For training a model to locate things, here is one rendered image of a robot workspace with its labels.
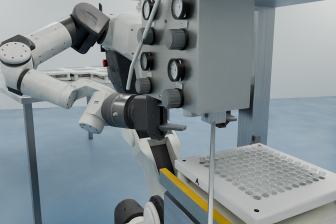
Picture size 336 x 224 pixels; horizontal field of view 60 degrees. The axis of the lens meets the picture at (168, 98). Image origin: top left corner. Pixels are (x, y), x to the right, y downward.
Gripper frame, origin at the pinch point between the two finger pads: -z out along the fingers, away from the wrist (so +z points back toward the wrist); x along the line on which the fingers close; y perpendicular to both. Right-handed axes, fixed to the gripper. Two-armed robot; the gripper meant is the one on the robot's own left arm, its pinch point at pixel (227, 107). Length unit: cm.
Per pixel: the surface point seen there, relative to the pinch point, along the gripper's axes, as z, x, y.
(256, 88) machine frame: -0.2, -4.3, -8.6
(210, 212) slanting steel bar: -33.8, 7.3, 22.1
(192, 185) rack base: -12.8, 13.5, 15.6
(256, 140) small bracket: -1.0, 9.7, -8.2
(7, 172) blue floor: 215, 84, 96
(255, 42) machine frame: -0.6, -16.4, -7.7
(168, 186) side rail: -9.7, 14.2, 19.9
